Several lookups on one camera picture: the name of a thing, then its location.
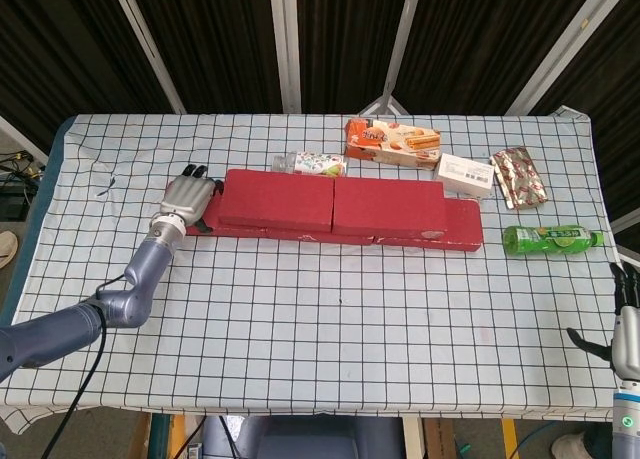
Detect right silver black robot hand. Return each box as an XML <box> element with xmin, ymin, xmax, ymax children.
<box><xmin>566</xmin><ymin>261</ymin><xmax>640</xmax><ymax>380</ymax></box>

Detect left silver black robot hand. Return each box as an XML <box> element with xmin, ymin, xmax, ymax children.
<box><xmin>158</xmin><ymin>162</ymin><xmax>225</xmax><ymax>233</ymax></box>

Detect red foam brick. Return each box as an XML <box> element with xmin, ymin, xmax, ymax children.
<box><xmin>218</xmin><ymin>167</ymin><xmax>336</xmax><ymax>234</ymax></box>
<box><xmin>185</xmin><ymin>178</ymin><xmax>272</xmax><ymax>239</ymax></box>

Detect red brick grey tape patch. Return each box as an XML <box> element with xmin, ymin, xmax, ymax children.
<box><xmin>331</xmin><ymin>177</ymin><xmax>448</xmax><ymax>238</ymax></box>

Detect white sneaker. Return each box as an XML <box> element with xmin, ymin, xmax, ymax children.
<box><xmin>551</xmin><ymin>431</ymin><xmax>591</xmax><ymax>459</ymax></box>

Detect green drink bottle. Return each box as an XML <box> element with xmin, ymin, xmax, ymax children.
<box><xmin>502</xmin><ymin>224</ymin><xmax>605</xmax><ymax>257</ymax></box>

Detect clear bottle floral label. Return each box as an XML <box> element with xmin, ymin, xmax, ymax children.
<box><xmin>271</xmin><ymin>151</ymin><xmax>349</xmax><ymax>179</ymax></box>

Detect red brick white scuffed face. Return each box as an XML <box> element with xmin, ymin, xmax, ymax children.
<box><xmin>266</xmin><ymin>227</ymin><xmax>376</xmax><ymax>245</ymax></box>

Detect yellow table leg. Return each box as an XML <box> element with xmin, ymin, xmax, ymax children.
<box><xmin>501</xmin><ymin>418</ymin><xmax>520</xmax><ymax>459</ymax></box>

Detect white black checked tablecloth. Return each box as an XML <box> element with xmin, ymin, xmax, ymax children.
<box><xmin>0</xmin><ymin>112</ymin><xmax>640</xmax><ymax>423</ymax></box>

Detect dark brown curtain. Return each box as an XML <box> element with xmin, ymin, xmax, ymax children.
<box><xmin>0</xmin><ymin>0</ymin><xmax>640</xmax><ymax>220</ymax></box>

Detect black equipment case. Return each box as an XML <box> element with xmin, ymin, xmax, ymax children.
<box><xmin>0</xmin><ymin>176</ymin><xmax>32</xmax><ymax>221</ymax></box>

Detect tan slipper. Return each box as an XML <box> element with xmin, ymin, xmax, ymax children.
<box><xmin>0</xmin><ymin>230</ymin><xmax>20</xmax><ymax>269</ymax></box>

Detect gold foil snack packet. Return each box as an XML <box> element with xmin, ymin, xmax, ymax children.
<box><xmin>488</xmin><ymin>146</ymin><xmax>549</xmax><ymax>211</ymax></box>

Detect red brick chipped corner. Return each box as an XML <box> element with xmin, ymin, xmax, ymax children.
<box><xmin>372</xmin><ymin>198</ymin><xmax>485</xmax><ymax>253</ymax></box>

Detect orange biscuit box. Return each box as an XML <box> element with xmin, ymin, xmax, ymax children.
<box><xmin>343</xmin><ymin>117</ymin><xmax>442</xmax><ymax>172</ymax></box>

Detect small white cardboard box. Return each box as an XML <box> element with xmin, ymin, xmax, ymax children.
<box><xmin>432</xmin><ymin>152</ymin><xmax>495</xmax><ymax>199</ymax></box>

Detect white table leg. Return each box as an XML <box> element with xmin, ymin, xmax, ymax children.
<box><xmin>402</xmin><ymin>417</ymin><xmax>426</xmax><ymax>459</ymax></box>

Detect green metal table leg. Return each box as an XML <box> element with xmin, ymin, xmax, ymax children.
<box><xmin>151</xmin><ymin>412</ymin><xmax>175</xmax><ymax>459</ymax></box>

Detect grey robot torso base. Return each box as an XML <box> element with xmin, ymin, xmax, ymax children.
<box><xmin>202</xmin><ymin>414</ymin><xmax>406</xmax><ymax>459</ymax></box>

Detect white metal frame beam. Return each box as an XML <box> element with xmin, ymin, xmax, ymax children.
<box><xmin>610</xmin><ymin>211</ymin><xmax>640</xmax><ymax>235</ymax></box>
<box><xmin>0</xmin><ymin>113</ymin><xmax>51</xmax><ymax>163</ymax></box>

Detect white slanted frame post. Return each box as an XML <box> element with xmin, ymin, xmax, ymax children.
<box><xmin>503</xmin><ymin>0</ymin><xmax>604</xmax><ymax>115</ymax></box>
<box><xmin>108</xmin><ymin>0</ymin><xmax>187</xmax><ymax>114</ymax></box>

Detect white double frame post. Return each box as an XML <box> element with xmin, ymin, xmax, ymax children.
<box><xmin>268</xmin><ymin>0</ymin><xmax>305</xmax><ymax>114</ymax></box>

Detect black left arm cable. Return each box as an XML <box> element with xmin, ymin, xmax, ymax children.
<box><xmin>37</xmin><ymin>273</ymin><xmax>126</xmax><ymax>459</ymax></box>

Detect white post with foot bracket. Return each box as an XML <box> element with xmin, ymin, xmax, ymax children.
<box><xmin>359</xmin><ymin>0</ymin><xmax>427</xmax><ymax>116</ymax></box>

